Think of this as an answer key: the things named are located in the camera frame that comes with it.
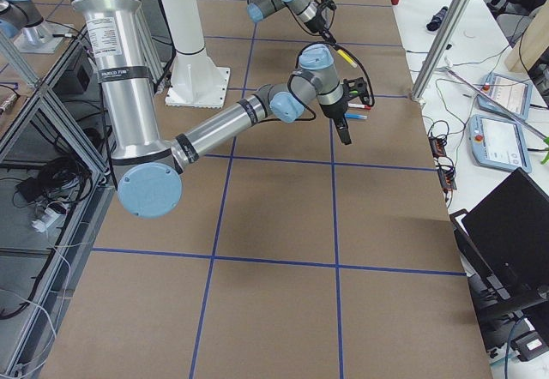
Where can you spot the yellow marker pen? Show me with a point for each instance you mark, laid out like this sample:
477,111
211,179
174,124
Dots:
347,58

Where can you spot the near blue teach pendant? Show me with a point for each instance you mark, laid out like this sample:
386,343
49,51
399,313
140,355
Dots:
498,143

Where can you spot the black laptop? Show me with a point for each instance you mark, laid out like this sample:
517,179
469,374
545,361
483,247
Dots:
509,227

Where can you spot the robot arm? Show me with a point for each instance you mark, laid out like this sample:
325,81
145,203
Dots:
147,167
259,10

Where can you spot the green-handled reacher grabber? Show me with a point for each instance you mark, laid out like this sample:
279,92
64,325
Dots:
496,105

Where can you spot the blue teach pendant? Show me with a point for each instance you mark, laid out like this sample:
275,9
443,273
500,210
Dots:
498,143
512,94

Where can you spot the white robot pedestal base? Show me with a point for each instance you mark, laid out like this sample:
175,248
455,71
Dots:
196,81

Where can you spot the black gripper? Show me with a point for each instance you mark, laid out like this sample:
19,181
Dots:
317,21
334,110

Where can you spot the aluminium frame post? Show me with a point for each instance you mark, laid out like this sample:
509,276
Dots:
438,47

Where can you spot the white red-capped marker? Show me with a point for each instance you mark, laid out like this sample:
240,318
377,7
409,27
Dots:
359,106

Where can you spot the blue marker pen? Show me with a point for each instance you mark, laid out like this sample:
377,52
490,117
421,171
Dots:
356,116

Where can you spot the far blue teach pendant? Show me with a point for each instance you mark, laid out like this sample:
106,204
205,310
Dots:
512,94

